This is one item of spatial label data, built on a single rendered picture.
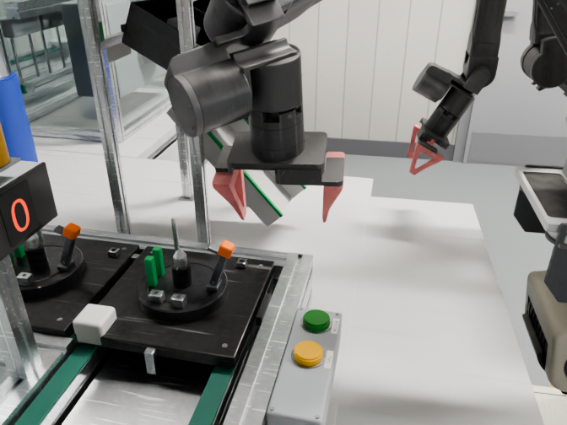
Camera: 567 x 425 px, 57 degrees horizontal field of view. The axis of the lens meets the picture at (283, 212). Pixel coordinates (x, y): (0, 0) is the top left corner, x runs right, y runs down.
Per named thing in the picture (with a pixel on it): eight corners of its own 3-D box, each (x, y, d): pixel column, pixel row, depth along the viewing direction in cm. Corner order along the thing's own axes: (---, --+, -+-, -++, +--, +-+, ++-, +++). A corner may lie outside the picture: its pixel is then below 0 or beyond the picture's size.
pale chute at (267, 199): (292, 198, 108) (306, 187, 105) (267, 228, 97) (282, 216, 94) (202, 94, 105) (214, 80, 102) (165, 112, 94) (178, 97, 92)
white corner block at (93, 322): (120, 327, 78) (116, 305, 76) (104, 347, 74) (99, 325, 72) (91, 322, 79) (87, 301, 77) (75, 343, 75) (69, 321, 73)
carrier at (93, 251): (141, 254, 96) (131, 193, 90) (67, 341, 75) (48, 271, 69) (25, 239, 100) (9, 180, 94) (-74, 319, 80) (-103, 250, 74)
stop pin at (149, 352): (159, 368, 74) (156, 347, 72) (156, 375, 73) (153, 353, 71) (150, 367, 74) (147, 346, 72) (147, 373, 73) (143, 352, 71)
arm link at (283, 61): (312, 43, 48) (278, 27, 51) (248, 64, 45) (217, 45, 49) (314, 110, 52) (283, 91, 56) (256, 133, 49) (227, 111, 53)
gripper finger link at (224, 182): (281, 237, 59) (275, 169, 53) (219, 234, 60) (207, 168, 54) (288, 200, 64) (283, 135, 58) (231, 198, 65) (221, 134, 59)
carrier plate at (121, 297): (274, 270, 91) (274, 260, 90) (234, 368, 70) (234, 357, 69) (148, 255, 96) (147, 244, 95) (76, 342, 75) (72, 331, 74)
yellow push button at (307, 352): (324, 352, 73) (325, 341, 72) (320, 373, 70) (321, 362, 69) (296, 348, 74) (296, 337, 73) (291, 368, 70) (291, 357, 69)
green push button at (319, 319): (331, 320, 79) (332, 310, 78) (327, 338, 76) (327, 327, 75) (305, 317, 80) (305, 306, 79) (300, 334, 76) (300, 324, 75)
